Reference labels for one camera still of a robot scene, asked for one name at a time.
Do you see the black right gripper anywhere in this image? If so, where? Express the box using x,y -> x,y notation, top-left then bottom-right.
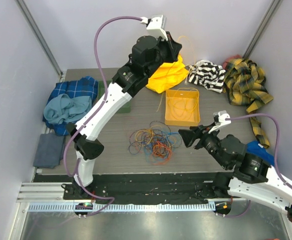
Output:
178,121 -> 229,169

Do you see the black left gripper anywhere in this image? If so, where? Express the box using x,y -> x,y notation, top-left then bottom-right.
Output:
145,32 -> 182,79

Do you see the yellow wire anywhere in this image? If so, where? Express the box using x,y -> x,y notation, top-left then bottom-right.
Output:
168,97 -> 189,118
157,35 -> 199,113
185,87 -> 201,121

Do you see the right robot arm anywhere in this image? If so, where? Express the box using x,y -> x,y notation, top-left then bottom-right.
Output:
178,125 -> 292,223

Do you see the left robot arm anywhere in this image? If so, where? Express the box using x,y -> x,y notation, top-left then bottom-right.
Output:
67,32 -> 182,200

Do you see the yellow cloth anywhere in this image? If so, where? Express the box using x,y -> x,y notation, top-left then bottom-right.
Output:
146,54 -> 188,94

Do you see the yellow plastic bin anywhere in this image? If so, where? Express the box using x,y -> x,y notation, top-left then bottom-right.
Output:
164,87 -> 200,127

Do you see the black white striped cloth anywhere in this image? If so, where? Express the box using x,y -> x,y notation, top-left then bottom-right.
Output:
186,59 -> 226,94

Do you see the pink cloth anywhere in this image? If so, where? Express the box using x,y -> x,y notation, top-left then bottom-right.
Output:
222,54 -> 241,68

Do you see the bright blue cloth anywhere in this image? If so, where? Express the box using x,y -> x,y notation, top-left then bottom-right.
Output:
247,140 -> 274,166

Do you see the green plastic bin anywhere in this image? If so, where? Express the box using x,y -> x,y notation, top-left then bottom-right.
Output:
95,80 -> 131,114

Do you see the yellow black plaid shirt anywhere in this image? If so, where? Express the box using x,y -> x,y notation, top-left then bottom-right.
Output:
223,57 -> 274,149

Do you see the light blue cloth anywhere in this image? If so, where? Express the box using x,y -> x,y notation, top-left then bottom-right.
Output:
43,93 -> 92,125

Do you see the grey folded cloth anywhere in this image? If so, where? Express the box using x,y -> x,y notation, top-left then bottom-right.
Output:
33,132 -> 66,169

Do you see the tangled coloured wire pile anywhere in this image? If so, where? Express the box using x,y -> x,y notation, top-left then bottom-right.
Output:
127,121 -> 184,166

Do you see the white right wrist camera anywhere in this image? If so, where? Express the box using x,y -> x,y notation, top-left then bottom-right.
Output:
208,110 -> 231,134

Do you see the yellow wire in bin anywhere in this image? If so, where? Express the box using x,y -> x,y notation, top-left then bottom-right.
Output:
168,97 -> 189,118

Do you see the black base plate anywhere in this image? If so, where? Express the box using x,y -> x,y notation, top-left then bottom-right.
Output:
34,172 -> 230,205

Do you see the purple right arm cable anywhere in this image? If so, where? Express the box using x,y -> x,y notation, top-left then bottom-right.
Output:
220,112 -> 292,218

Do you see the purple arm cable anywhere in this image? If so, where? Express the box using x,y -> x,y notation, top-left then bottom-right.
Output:
220,112 -> 292,218
63,16 -> 149,216

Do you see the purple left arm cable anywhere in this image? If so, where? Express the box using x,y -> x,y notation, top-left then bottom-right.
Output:
63,16 -> 149,216

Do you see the aluminium frame rail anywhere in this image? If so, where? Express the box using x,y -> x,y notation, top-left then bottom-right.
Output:
17,182 -> 221,216

